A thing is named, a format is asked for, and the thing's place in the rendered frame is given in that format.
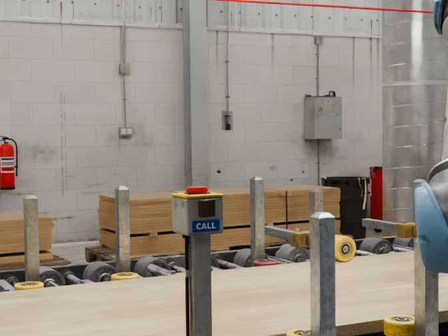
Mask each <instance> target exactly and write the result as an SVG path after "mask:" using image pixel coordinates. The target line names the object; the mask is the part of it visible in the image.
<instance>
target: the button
mask: <svg viewBox="0 0 448 336"><path fill-rule="evenodd" d="M185 191H186V192H187V193H207V192H208V191H209V188H207V187H203V186H195V187H187V188H186V189H185Z"/></svg>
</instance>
